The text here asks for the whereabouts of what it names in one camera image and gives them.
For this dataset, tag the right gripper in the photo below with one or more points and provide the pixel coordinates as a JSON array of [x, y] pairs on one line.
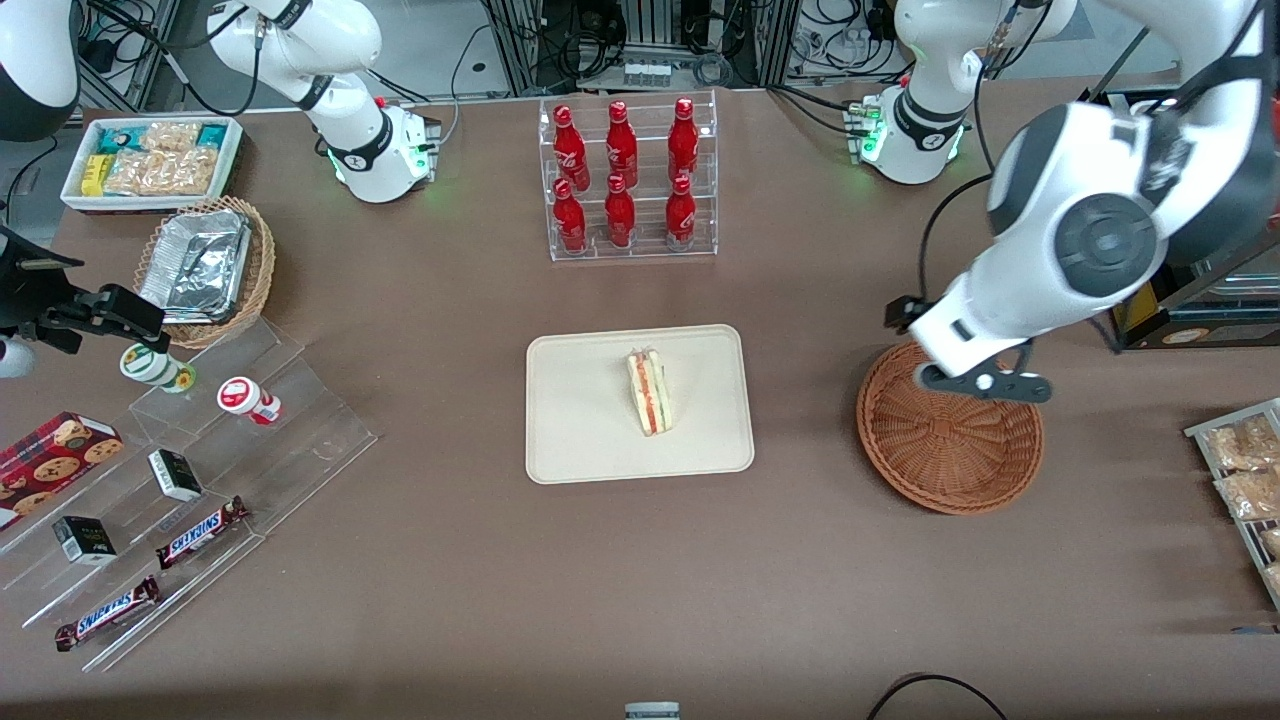
[[22, 290]]

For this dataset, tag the Snickers chocolate bar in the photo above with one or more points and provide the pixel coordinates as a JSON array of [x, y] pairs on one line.
[[200, 533], [107, 612]]

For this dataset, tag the clear bag of crackers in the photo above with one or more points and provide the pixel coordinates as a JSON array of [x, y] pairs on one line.
[[160, 173], [172, 135]]

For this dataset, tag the tray of packaged snacks right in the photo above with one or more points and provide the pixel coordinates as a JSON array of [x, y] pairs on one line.
[[1200, 432]]

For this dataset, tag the clear bag of pastry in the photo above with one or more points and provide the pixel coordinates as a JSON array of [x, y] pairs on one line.
[[1250, 493], [1274, 580], [1240, 445], [1272, 542]]

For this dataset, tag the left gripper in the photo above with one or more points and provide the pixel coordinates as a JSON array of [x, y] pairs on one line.
[[903, 312]]

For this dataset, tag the steel food warmer cabinet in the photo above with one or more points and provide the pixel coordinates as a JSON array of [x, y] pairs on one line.
[[1230, 310]]

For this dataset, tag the aluminium equipment frame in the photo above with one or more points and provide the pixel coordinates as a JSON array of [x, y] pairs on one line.
[[650, 40]]

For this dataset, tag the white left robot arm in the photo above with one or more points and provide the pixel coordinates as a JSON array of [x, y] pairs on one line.
[[1050, 160]]

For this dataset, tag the small black carton box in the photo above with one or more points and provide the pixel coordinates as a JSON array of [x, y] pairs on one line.
[[85, 540], [175, 475]]

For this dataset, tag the red cola bottle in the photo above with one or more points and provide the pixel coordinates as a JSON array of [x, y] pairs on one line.
[[681, 212], [570, 218], [620, 145], [619, 215], [568, 145], [683, 140]]

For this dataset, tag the red lidded small jar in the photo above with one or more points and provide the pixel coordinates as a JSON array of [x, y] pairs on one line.
[[245, 398]]

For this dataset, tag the green sunflower lidded jar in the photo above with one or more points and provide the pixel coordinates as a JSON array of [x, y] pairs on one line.
[[155, 366]]

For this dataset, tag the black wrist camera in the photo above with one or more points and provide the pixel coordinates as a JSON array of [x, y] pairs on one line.
[[903, 313]]

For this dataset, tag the red tartan cookie box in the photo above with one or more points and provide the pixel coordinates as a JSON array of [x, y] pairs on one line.
[[50, 455]]

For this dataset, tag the small grey device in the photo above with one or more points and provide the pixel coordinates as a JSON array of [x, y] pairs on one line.
[[652, 712]]

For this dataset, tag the brown round wicker basket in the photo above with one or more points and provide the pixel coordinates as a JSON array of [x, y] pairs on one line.
[[950, 440]]

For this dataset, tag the light wicker basket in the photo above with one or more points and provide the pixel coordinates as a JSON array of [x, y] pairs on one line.
[[255, 270]]

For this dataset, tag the clear acrylic bottle rack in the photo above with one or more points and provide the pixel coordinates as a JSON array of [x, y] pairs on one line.
[[645, 250]]

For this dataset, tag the triangular sandwich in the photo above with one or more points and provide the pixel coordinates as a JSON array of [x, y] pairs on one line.
[[650, 395]]

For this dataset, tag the teal snack pack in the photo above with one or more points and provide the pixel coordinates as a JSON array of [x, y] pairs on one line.
[[212, 134], [118, 137]]

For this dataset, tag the beige rectangular tray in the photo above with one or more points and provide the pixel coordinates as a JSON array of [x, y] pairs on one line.
[[580, 420]]

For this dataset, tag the crumpled foil pack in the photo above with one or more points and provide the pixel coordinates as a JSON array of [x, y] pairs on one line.
[[190, 275], [215, 222]]

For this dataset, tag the yellow snack pack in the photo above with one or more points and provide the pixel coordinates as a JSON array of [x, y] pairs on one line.
[[95, 173]]

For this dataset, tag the clear acrylic stepped display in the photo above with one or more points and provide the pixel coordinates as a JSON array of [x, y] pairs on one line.
[[300, 440]]

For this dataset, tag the white snack bin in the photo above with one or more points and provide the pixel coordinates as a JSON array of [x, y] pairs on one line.
[[232, 160]]

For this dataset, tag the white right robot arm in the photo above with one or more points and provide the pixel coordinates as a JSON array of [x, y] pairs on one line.
[[350, 40]]

